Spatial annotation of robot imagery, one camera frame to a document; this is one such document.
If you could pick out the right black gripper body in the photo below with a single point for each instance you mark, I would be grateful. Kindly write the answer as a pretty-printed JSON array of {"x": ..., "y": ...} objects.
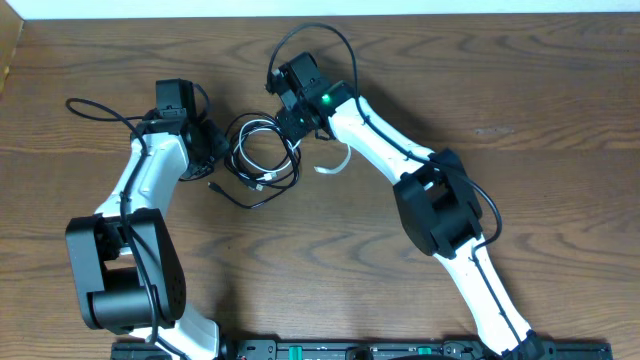
[{"x": 293, "y": 122}]

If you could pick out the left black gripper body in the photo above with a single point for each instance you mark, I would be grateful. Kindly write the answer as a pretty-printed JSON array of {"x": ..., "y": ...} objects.
[{"x": 215, "y": 144}]

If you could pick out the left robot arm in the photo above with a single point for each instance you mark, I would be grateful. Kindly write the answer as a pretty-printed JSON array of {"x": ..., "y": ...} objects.
[{"x": 127, "y": 274}]

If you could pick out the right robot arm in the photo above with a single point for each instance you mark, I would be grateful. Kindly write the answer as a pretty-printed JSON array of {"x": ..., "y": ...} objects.
[{"x": 438, "y": 204}]

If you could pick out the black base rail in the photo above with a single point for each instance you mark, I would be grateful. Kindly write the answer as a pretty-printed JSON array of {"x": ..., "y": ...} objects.
[{"x": 263, "y": 349}]

